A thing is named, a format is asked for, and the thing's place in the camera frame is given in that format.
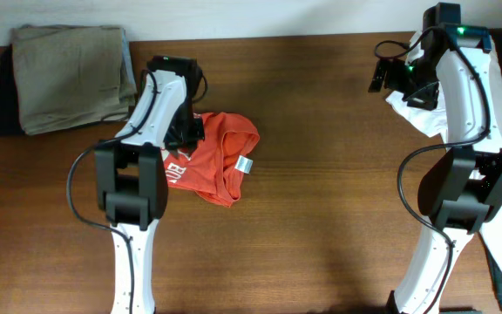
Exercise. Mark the orange t-shirt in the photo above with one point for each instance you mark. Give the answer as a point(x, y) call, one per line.
point(209, 170)

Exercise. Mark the folded black garment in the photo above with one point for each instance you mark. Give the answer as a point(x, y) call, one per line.
point(9, 111)

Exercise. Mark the white care label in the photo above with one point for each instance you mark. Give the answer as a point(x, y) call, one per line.
point(243, 164)

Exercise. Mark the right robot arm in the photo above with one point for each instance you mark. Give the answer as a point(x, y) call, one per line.
point(463, 190)

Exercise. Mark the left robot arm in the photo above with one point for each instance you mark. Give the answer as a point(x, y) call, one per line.
point(132, 186)

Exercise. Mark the folded olive green garment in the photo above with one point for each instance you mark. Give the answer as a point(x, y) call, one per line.
point(69, 76)

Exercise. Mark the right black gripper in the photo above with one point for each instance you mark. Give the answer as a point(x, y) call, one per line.
point(424, 99)

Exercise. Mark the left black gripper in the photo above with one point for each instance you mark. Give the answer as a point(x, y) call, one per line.
point(186, 142)

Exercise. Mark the folded light blue garment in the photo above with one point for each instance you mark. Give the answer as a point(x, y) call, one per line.
point(127, 62)

